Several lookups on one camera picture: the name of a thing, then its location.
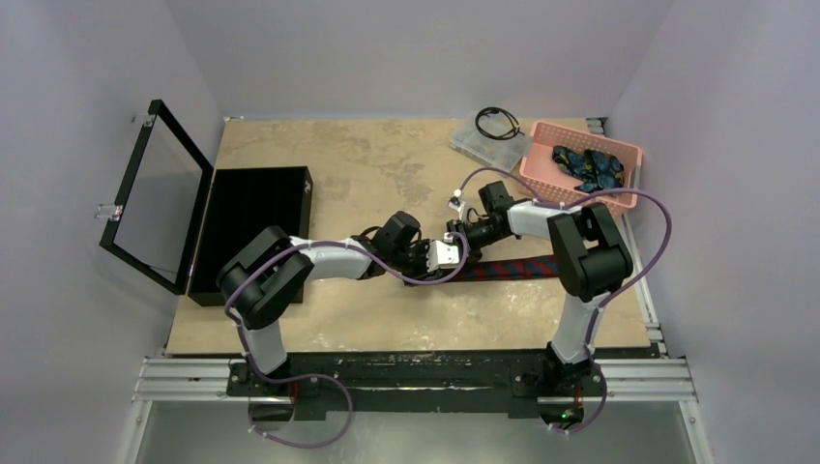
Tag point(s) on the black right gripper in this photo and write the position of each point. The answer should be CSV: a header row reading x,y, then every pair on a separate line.
x,y
461,236

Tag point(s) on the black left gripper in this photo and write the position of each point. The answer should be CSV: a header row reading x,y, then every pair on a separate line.
x,y
422,273

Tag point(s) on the red navy striped tie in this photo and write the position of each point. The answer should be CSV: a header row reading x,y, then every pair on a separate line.
x,y
536,267

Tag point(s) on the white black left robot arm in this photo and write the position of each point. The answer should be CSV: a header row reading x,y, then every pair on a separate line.
x,y
266,276

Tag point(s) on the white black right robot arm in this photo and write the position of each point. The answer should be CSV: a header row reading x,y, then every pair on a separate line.
x,y
592,263

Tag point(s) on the pink plastic basket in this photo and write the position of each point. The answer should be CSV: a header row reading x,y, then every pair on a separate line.
x,y
542,174

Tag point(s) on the blue patterned tie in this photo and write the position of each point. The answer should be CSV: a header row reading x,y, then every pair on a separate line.
x,y
595,170

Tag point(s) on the black tie display box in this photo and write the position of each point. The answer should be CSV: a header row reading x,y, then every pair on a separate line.
x,y
242,203

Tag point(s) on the black framed glass box lid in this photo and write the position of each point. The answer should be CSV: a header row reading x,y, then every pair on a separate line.
x,y
153,222

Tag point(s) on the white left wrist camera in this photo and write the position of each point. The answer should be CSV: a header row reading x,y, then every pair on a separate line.
x,y
448,253

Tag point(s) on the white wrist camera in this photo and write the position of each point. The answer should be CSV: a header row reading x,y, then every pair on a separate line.
x,y
448,253
455,202

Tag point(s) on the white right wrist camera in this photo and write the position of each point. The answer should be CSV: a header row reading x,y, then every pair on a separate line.
x,y
455,202

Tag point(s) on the black mounting base plate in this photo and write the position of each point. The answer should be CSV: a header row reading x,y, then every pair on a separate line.
x,y
507,382

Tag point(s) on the aluminium frame rail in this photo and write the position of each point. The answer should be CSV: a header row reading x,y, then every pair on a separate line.
x,y
630,376

